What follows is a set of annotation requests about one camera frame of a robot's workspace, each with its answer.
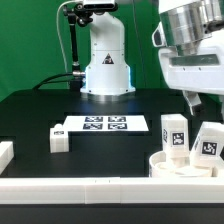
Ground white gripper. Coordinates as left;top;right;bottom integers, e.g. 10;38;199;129
158;36;224;120

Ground white round stool seat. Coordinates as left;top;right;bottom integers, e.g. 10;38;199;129
149;151;212;178

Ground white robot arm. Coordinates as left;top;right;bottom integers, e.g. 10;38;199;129
83;0;224;116

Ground white marker tag sheet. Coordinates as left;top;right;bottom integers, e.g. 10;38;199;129
63;115;149;132

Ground white U-shaped fence wall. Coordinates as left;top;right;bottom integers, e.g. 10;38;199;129
0;141;224;204

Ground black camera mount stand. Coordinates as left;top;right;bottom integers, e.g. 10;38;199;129
63;3;93;91

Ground black cables on table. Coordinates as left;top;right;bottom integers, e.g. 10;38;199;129
32;72;83;91

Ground white cable on stand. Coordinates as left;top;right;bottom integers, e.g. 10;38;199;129
55;0;81;74

